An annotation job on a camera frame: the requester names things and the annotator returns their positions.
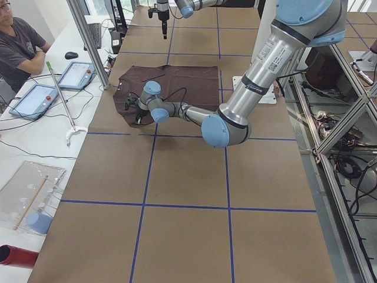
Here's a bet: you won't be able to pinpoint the black keyboard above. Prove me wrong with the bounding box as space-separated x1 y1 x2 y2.
87 23 102 49

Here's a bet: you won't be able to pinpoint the dark brown t-shirt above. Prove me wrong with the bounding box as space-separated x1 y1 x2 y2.
113 65 220 127

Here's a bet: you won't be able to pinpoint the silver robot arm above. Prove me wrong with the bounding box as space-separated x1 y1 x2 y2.
148 0 256 40
134 1 348 148

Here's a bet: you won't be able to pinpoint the left black braided cable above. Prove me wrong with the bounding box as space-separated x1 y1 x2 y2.
160 87 189 119

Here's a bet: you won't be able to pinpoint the tangled black cables under rack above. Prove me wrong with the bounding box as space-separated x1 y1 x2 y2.
300 79 377 266

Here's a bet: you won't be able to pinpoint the clear plastic bag with parts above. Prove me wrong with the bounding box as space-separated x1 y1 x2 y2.
1 161 66 235

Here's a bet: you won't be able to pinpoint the near blue teach pendant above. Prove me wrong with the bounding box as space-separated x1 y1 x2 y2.
9 84 58 120

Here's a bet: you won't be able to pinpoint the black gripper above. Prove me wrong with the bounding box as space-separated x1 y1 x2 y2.
134 108 147 126
156 0 168 40

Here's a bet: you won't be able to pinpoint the aluminium side frame rack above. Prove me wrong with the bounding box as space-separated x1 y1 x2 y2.
278 38 376 282

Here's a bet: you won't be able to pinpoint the aluminium frame post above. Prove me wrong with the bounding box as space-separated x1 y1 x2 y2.
67 0 110 90

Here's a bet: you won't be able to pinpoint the black computer mouse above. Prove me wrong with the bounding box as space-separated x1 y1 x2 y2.
64 51 78 60

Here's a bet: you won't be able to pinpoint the far blue teach pendant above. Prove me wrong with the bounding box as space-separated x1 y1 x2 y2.
58 61 95 91

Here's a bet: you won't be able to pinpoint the seated person grey shirt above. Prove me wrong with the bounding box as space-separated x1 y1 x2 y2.
1 1 51 93

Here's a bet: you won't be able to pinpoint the blue teach pendant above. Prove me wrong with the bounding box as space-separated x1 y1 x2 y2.
58 61 95 91
9 84 58 120

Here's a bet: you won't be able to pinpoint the metal reacher stick white hook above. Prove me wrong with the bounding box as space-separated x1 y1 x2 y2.
46 61 88 147

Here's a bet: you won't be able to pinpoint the red cylinder tube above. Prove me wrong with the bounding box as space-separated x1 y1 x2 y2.
1 245 39 269

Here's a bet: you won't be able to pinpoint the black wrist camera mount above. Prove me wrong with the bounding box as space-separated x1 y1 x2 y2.
124 92 139 111
148 8 158 19

